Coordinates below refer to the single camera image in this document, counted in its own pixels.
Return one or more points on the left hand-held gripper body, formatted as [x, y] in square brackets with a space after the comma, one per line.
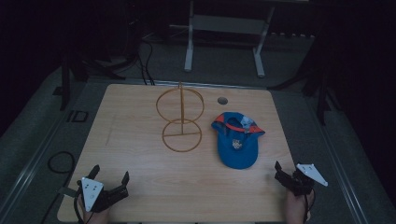
[91, 193]

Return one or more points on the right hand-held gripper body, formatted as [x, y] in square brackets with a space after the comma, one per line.
[300, 182]

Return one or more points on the blue and orange cap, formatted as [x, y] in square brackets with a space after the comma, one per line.
[238, 146]

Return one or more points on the person's left hand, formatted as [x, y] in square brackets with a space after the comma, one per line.
[95, 216]

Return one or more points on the person's right hand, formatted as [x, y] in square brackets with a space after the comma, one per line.
[295, 207]

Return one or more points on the black tripod legs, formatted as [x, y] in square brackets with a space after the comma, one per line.
[320, 90]

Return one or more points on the black stand legs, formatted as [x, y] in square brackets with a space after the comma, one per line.
[74, 71]

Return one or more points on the white metal stand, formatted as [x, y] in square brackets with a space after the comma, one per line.
[224, 25]

